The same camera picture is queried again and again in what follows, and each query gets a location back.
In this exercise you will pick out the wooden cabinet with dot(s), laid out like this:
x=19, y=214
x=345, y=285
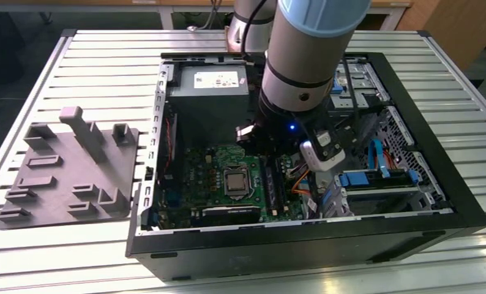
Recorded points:
x=463, y=24

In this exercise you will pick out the silver CPU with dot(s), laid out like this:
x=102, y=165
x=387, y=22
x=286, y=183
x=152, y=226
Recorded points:
x=236, y=183

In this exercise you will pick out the wooden top desk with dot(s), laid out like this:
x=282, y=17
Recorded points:
x=398, y=18

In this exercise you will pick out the hard disk in blue carrier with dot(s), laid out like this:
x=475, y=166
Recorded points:
x=357, y=179

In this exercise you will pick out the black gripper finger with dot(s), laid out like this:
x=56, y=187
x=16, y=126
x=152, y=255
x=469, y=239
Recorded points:
x=246, y=134

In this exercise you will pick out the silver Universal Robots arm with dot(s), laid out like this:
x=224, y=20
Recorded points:
x=307, y=55

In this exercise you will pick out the blue plastic drive latch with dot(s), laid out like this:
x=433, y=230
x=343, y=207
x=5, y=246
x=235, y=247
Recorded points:
x=337, y=87

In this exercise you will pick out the black graphics card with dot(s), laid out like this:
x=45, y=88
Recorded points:
x=230, y=214

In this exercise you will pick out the grey metal drive cage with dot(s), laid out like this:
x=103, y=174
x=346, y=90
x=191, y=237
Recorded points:
x=365, y=82

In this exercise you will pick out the dark RAM stick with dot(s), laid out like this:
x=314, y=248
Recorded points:
x=282, y=186

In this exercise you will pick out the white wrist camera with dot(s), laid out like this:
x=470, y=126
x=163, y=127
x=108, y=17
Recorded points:
x=325, y=153

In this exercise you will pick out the grey power supply unit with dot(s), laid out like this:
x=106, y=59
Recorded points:
x=202, y=104

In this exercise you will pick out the black PC case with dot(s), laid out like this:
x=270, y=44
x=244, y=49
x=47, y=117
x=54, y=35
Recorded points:
x=267, y=254

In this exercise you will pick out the grey parts rack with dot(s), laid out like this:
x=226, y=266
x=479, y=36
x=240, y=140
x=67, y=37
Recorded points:
x=83, y=183

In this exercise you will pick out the green motherboard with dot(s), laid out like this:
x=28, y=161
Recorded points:
x=199, y=162

